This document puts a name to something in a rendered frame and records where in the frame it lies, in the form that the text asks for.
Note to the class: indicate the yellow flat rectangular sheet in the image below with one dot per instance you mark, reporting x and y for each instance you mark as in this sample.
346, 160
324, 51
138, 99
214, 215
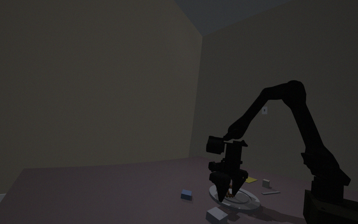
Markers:
249, 180

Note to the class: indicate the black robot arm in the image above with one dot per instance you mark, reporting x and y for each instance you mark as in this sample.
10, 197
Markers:
329, 179

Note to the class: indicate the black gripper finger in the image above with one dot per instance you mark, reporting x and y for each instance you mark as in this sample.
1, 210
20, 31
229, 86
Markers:
236, 185
222, 191

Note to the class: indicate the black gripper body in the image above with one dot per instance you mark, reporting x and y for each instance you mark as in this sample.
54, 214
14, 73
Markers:
231, 170

